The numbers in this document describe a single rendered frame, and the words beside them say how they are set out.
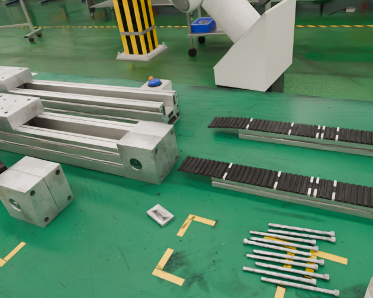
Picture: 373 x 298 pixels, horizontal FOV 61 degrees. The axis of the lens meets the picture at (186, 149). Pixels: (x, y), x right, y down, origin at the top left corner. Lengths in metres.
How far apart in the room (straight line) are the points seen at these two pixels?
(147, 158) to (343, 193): 0.38
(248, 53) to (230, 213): 0.56
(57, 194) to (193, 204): 0.28
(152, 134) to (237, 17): 0.57
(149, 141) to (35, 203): 0.25
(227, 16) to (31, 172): 0.76
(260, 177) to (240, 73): 0.50
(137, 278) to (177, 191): 0.21
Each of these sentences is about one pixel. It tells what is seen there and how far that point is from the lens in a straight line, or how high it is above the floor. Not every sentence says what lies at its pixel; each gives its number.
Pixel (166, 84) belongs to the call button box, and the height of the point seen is 0.84.
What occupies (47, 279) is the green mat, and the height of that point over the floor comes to 0.78.
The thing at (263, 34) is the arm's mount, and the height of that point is 0.96.
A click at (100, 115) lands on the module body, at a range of 0.99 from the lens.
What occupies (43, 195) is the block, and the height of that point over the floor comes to 0.84.
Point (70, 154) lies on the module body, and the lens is 0.84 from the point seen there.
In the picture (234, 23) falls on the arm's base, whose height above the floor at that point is 0.96.
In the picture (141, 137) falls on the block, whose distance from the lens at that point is 0.69.
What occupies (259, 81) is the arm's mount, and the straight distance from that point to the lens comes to 1.05.
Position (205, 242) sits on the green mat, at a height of 0.78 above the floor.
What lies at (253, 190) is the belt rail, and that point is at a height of 0.79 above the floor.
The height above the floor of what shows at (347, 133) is 0.81.
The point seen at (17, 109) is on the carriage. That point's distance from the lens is 0.93.
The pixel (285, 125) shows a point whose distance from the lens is 0.81.
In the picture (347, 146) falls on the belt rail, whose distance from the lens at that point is 0.79.
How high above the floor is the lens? 1.23
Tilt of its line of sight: 34 degrees down
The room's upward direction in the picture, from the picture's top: 9 degrees counter-clockwise
